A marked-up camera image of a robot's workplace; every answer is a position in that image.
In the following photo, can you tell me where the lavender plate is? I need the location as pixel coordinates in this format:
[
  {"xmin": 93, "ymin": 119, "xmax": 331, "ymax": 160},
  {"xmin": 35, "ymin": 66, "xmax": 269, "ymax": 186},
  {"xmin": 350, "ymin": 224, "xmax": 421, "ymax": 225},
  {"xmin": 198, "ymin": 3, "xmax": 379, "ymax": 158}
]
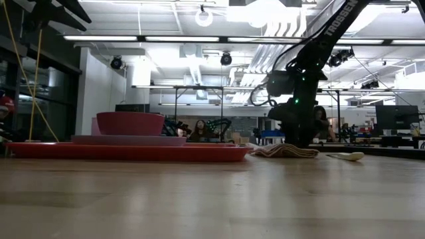
[{"xmin": 70, "ymin": 134, "xmax": 188, "ymax": 147}]

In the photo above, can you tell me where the black background desk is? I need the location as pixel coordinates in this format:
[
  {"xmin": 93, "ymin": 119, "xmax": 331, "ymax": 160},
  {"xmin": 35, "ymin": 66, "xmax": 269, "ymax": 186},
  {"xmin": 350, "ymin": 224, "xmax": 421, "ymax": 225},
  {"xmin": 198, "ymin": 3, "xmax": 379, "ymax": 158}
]
[{"xmin": 380, "ymin": 134, "xmax": 425, "ymax": 149}]

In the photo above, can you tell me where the black computer monitor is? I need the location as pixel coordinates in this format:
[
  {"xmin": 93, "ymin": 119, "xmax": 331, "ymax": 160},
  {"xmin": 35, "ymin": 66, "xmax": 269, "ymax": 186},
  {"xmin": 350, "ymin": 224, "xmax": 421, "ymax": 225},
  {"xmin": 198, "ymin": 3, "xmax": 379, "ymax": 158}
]
[
  {"xmin": 114, "ymin": 104, "xmax": 151, "ymax": 113},
  {"xmin": 375, "ymin": 105, "xmax": 420, "ymax": 131}
]

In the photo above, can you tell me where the pink cup with handle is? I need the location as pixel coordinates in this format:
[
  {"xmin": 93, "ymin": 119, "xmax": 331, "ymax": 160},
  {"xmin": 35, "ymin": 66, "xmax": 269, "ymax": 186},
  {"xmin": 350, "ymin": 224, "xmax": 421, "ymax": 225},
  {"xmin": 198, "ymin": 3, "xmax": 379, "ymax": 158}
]
[{"xmin": 90, "ymin": 116, "xmax": 102, "ymax": 136}]

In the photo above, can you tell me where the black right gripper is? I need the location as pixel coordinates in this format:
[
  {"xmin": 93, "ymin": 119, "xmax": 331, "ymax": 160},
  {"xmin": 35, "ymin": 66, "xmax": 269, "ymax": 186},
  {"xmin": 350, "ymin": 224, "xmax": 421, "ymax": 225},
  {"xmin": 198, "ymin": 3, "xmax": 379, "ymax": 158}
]
[{"xmin": 284, "ymin": 96, "xmax": 319, "ymax": 148}]

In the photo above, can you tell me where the blue storage bin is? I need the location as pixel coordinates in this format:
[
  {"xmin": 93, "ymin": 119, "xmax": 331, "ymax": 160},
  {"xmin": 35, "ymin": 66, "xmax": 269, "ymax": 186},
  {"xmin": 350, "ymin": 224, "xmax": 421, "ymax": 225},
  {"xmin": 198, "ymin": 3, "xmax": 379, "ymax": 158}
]
[{"xmin": 260, "ymin": 129, "xmax": 286, "ymax": 139}]

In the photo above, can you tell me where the black aluminium table frame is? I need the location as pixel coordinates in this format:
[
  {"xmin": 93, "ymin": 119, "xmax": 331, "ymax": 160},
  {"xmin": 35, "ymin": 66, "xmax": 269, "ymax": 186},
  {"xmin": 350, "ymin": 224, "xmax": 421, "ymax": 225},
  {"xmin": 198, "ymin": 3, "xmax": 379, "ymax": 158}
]
[{"xmin": 308, "ymin": 144, "xmax": 425, "ymax": 161}]

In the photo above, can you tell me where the knife with cream handle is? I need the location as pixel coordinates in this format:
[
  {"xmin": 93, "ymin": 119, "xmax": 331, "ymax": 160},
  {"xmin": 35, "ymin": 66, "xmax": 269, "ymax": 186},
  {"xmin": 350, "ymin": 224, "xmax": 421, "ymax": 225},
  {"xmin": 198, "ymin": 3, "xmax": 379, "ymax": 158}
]
[{"xmin": 325, "ymin": 151, "xmax": 365, "ymax": 163}]

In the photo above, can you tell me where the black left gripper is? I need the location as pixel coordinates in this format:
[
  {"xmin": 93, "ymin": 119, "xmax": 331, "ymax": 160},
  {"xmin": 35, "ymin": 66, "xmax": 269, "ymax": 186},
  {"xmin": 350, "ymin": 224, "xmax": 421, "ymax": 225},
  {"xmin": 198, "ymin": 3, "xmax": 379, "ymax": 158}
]
[{"xmin": 22, "ymin": 0, "xmax": 92, "ymax": 34}]

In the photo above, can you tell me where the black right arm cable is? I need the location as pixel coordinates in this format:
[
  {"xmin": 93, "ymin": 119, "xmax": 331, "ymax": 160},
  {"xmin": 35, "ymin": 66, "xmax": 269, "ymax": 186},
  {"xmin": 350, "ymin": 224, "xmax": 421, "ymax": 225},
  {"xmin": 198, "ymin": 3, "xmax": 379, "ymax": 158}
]
[{"xmin": 249, "ymin": 82, "xmax": 278, "ymax": 108}]

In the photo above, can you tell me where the black background rig frame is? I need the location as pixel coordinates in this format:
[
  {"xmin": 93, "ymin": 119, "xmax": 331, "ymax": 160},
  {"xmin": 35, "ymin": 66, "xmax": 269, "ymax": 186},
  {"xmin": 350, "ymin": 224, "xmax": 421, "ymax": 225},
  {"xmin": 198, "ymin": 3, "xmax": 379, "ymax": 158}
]
[{"xmin": 131, "ymin": 84, "xmax": 343, "ymax": 140}]

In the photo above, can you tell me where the person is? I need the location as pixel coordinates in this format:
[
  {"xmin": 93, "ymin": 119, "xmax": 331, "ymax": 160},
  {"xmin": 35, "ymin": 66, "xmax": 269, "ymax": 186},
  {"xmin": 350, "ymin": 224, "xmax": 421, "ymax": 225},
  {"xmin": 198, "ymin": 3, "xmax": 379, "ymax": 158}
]
[
  {"xmin": 188, "ymin": 119, "xmax": 214, "ymax": 143},
  {"xmin": 0, "ymin": 95, "xmax": 17, "ymax": 144},
  {"xmin": 313, "ymin": 105, "xmax": 337, "ymax": 143}
]

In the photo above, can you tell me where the red plastic tray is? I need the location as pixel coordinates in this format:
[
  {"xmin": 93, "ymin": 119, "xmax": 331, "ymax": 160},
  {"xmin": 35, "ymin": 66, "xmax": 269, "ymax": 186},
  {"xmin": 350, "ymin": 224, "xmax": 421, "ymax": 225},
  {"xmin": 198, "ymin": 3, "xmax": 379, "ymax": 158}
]
[{"xmin": 4, "ymin": 141, "xmax": 252, "ymax": 163}]

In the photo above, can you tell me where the red plastic bowl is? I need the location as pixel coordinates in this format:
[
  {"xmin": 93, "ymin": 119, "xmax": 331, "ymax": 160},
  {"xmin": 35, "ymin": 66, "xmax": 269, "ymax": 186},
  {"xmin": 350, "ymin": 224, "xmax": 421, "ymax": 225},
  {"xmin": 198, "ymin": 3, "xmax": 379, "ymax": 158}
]
[{"xmin": 96, "ymin": 111, "xmax": 166, "ymax": 137}]

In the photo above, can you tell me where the long ceiling light strip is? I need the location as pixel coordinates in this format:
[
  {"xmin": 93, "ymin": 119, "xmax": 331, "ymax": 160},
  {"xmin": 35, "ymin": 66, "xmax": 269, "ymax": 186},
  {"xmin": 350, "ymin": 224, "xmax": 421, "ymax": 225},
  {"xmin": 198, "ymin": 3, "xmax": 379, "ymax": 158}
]
[{"xmin": 62, "ymin": 34, "xmax": 425, "ymax": 46}]

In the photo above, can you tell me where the beige cloth napkin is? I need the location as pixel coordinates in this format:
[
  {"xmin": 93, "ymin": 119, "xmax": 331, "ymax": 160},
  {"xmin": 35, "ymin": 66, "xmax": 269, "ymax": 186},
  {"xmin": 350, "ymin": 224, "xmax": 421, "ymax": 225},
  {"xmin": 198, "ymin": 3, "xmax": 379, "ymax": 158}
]
[{"xmin": 246, "ymin": 142, "xmax": 321, "ymax": 159}]

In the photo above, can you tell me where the yellow cable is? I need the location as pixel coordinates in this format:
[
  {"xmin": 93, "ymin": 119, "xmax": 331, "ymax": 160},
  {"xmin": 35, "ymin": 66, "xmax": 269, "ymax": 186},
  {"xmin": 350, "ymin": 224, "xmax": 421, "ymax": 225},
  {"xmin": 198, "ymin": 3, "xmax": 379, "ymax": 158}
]
[
  {"xmin": 1, "ymin": 0, "xmax": 60, "ymax": 143},
  {"xmin": 28, "ymin": 29, "xmax": 43, "ymax": 142}
]

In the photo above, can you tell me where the cluttered background workbench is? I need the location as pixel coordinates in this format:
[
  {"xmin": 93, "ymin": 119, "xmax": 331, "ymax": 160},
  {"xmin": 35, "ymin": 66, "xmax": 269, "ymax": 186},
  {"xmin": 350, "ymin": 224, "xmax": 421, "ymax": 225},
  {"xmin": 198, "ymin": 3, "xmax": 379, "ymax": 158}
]
[{"xmin": 337, "ymin": 123, "xmax": 378, "ymax": 144}]

